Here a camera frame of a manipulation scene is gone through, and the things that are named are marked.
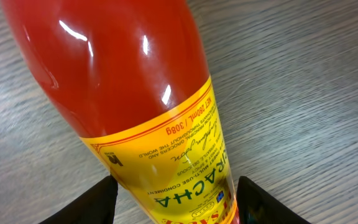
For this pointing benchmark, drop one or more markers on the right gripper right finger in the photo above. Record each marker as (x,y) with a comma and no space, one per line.
(256,206)

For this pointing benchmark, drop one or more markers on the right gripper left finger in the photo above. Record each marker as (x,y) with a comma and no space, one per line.
(95,206)

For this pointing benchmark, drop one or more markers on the red sauce bottle green cap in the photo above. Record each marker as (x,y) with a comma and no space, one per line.
(131,78)

